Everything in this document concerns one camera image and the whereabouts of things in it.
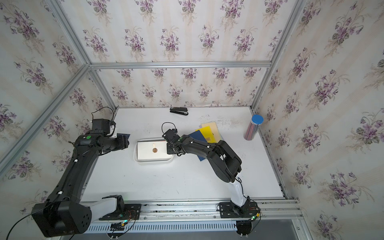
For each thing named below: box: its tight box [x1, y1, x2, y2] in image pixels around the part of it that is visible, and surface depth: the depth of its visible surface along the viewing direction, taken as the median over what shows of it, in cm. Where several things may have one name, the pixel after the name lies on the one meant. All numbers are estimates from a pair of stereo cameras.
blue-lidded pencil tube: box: [244, 114, 264, 141], surface depth 92 cm
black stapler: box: [169, 107, 189, 116], surface depth 117 cm
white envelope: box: [137, 140, 173, 160], surface depth 93 cm
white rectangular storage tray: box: [133, 137, 175, 163], surface depth 92 cm
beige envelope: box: [201, 122, 222, 143], surface depth 109 cm
